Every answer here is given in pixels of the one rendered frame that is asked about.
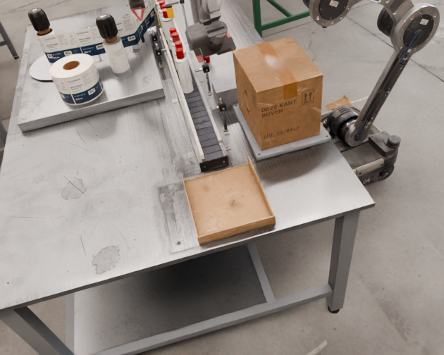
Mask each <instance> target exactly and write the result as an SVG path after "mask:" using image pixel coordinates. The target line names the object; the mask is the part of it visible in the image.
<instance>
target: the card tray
mask: <svg viewBox="0 0 444 355"><path fill-rule="evenodd" d="M181 177H182V180H183V176H182V174H181ZM183 185H184V188H185V193H186V196H187V201H188V204H189V207H190V213H191V215H192V220H193V223H194V227H195V232H196V235H197V239H198V242H199V244H205V243H207V242H212V241H215V240H218V239H222V238H225V237H230V236H233V235H237V234H240V233H243V232H247V231H250V230H254V229H257V228H262V227H265V226H267V225H272V224H275V223H276V216H275V214H274V212H273V209H272V208H271V205H270V203H269V201H268V198H267V196H266V194H265V191H264V189H263V187H262V185H261V183H260V181H259V178H258V176H257V173H256V171H255V169H254V166H253V165H252V162H251V160H250V158H249V157H248V163H246V164H244V165H241V166H236V167H233V168H228V169H225V170H220V171H217V172H215V173H209V174H207V175H202V176H199V177H194V178H191V179H188V180H183Z"/></svg>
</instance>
